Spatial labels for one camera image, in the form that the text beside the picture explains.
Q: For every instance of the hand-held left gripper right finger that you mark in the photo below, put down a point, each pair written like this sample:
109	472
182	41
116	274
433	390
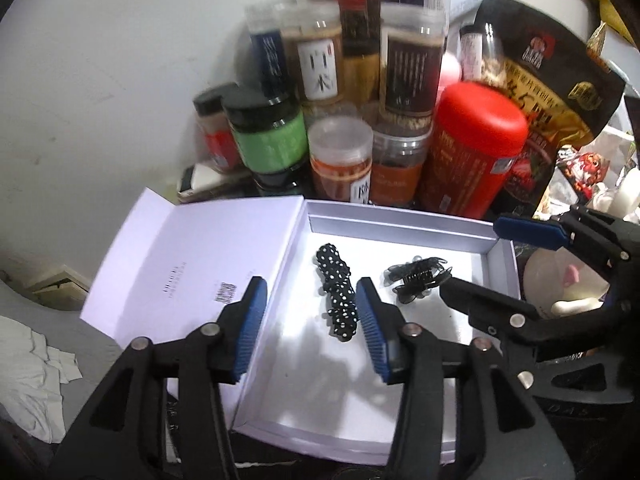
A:
372	332

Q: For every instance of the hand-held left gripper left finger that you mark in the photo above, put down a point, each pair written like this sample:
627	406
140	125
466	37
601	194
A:
247	327

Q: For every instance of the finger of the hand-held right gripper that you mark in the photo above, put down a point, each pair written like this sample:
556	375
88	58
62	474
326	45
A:
525	232
480	302

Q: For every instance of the black claw hair clip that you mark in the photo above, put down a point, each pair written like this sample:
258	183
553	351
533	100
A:
415	277

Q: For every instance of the black polka dot hair clip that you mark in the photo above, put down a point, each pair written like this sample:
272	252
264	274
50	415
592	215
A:
332	275

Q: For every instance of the white gift box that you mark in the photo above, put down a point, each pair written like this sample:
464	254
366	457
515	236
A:
175	260

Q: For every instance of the white cartoon kettle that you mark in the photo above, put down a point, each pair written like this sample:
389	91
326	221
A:
545	275

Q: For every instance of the red white snack packet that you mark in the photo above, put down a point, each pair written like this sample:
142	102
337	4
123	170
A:
582	167

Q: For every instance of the red tea canister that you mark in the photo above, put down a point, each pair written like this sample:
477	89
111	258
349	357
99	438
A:
470	150

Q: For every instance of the clear jar orange label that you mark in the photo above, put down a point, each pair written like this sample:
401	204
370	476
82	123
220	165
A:
395	175

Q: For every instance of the black snack bag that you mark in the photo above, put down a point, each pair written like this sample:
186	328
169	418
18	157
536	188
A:
550	85

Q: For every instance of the white flat case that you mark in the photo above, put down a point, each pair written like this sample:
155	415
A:
205	180

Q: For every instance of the small clear jar orange contents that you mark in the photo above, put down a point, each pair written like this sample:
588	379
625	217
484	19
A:
340	170

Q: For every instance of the red label jar black lid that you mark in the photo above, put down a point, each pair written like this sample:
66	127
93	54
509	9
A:
215	145

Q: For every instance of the green jar black lid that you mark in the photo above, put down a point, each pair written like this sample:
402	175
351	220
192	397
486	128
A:
270	140

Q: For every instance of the clear jar dark label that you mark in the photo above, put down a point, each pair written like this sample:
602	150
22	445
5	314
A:
410	75

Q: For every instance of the wooden box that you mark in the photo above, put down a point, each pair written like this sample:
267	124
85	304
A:
55	282

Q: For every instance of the white crumpled cloth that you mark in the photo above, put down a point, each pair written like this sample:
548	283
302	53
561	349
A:
30	385

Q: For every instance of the tall red gold jar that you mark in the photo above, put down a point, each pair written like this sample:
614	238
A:
357	35

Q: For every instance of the clear jar white label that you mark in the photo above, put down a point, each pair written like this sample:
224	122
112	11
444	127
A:
317	70

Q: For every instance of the clear jar blue label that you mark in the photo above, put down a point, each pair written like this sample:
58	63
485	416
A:
267	60

